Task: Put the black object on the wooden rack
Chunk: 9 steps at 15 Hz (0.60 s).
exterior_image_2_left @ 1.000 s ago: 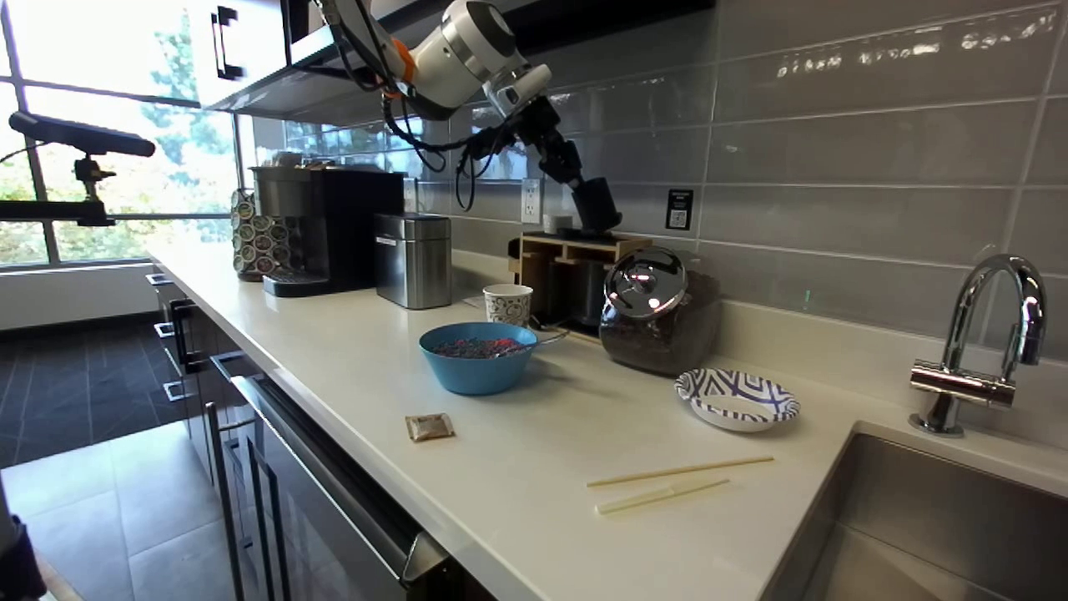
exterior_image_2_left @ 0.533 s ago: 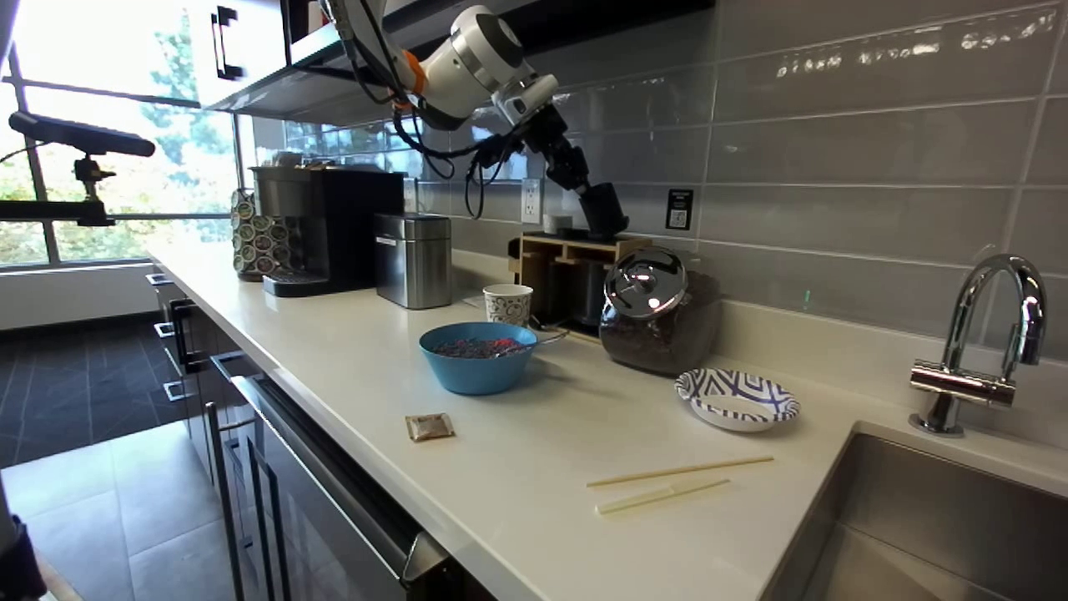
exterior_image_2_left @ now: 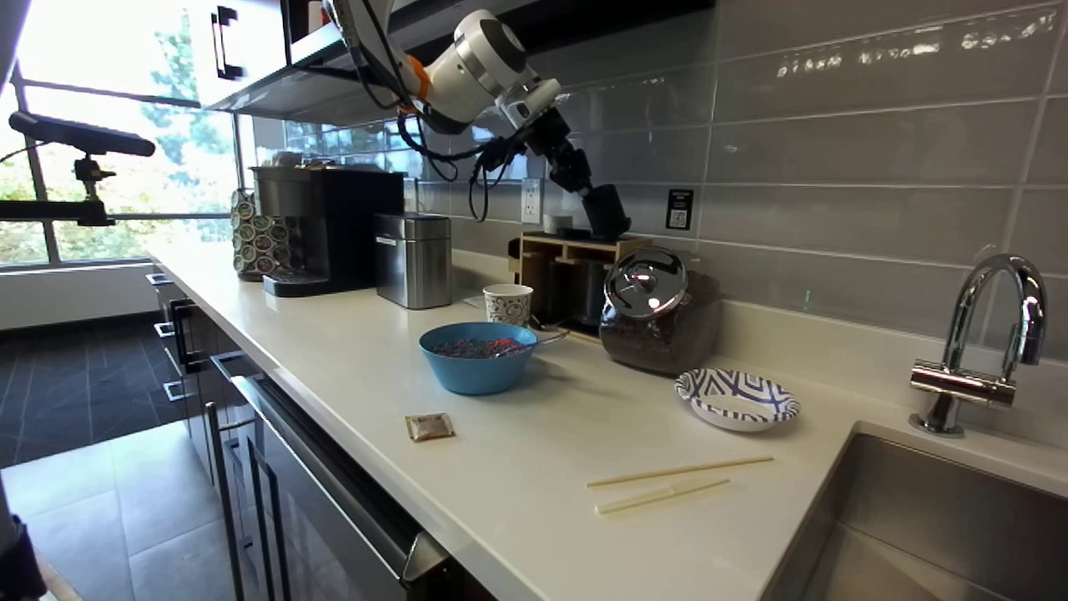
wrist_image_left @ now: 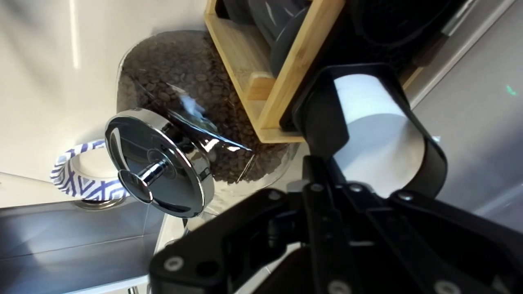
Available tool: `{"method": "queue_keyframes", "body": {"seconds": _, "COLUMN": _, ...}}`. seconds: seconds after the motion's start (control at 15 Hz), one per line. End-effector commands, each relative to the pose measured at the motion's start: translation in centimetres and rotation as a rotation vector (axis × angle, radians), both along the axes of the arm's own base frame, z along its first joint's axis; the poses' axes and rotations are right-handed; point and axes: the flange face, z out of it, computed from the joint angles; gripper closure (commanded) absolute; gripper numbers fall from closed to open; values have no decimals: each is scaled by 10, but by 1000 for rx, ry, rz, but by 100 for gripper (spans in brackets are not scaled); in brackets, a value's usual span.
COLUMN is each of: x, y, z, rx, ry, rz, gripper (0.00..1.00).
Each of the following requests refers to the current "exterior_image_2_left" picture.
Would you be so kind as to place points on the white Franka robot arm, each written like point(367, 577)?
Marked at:
point(473, 62)

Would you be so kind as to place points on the black cylinder coffee press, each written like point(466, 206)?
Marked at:
point(578, 294)

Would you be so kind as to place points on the blue patterned white plate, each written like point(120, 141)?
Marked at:
point(740, 402)

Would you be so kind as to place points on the wooden rack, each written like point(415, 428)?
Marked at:
point(538, 270)

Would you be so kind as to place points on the overhead cabinet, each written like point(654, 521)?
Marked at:
point(623, 19)

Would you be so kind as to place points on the black coffee machine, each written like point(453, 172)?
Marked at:
point(335, 228)

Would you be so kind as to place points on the patterned canister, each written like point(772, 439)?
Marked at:
point(247, 237)

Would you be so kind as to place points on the stainless steel bin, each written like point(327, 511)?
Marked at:
point(413, 261)

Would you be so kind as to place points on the black camera on stand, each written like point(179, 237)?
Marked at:
point(78, 134)

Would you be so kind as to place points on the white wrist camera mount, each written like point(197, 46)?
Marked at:
point(536, 102)

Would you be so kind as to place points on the steel sink basin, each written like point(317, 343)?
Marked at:
point(945, 521)

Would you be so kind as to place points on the small brown packet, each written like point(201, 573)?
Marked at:
point(427, 428)

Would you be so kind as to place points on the wooden chopstick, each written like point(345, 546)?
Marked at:
point(661, 494)
point(677, 472)

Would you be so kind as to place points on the blue bowl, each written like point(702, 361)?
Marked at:
point(478, 367)

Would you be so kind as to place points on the patterned paper cup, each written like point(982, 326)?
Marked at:
point(507, 305)

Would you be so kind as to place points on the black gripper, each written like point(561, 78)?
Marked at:
point(561, 143)

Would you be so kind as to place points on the black wall switch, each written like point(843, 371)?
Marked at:
point(677, 208)

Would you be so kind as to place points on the steel dishwasher front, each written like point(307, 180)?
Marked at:
point(320, 487)

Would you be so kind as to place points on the small chrome faucet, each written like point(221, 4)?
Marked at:
point(978, 386)

